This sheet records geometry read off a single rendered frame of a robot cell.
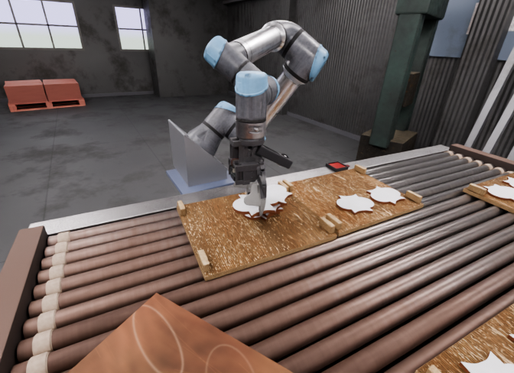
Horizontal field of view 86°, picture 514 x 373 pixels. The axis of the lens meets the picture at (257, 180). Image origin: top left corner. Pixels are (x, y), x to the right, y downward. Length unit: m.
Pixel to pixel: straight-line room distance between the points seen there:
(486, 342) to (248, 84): 0.71
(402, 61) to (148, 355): 3.32
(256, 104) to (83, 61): 8.08
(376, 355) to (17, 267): 0.82
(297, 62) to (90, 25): 7.78
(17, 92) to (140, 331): 7.22
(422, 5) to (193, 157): 2.80
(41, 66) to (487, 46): 8.41
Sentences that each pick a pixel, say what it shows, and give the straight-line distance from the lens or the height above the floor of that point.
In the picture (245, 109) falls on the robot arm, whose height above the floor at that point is 1.31.
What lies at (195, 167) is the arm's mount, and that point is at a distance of 1.21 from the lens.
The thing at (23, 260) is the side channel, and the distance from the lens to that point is 0.91.
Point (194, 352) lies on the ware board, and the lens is 0.48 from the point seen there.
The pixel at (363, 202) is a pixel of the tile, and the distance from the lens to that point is 1.06.
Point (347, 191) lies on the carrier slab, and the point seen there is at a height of 0.94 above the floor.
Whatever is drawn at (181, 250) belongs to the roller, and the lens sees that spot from 0.82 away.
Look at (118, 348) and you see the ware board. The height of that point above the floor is 1.04.
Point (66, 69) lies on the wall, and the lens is 8.65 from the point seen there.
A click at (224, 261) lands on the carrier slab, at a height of 0.94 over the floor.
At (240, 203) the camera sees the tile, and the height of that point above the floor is 1.03.
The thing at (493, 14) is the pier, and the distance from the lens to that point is 4.01.
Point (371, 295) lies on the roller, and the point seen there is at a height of 0.92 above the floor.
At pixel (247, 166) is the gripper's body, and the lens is 0.69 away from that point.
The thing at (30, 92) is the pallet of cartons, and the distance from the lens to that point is 7.57.
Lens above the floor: 1.45
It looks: 27 degrees down
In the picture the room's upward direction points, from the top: 2 degrees clockwise
